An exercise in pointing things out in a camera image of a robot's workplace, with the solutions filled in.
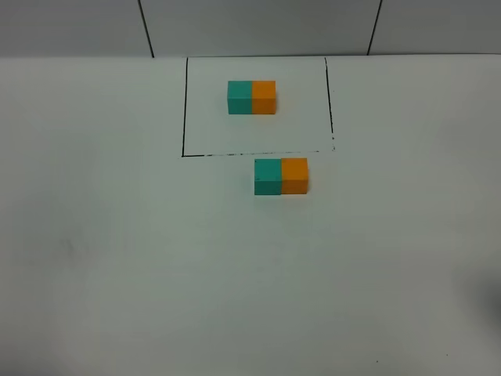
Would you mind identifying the teal template block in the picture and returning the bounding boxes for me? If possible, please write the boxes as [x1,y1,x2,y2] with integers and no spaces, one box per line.
[227,81,252,114]

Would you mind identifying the orange template block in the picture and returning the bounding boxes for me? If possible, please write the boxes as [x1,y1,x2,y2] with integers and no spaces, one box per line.
[251,81,276,114]

